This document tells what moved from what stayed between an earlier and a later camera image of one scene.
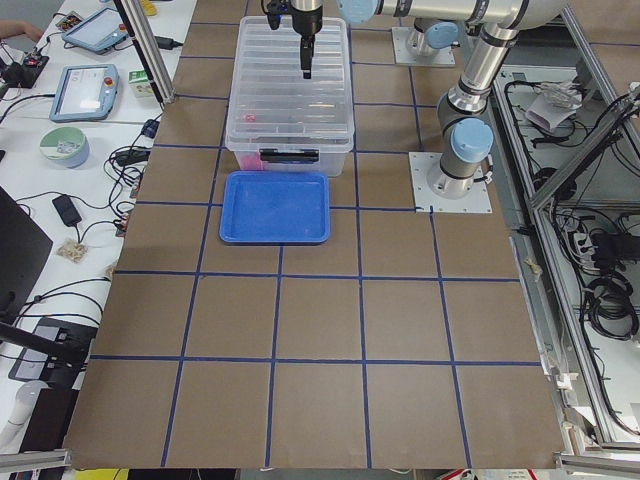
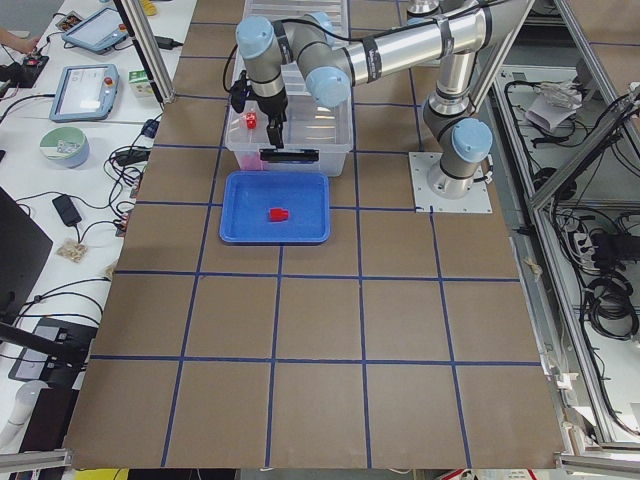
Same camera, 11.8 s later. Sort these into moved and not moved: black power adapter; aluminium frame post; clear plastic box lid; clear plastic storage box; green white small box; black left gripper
Moved: black left gripper; clear plastic box lid
Not moved: black power adapter; clear plastic storage box; aluminium frame post; green white small box
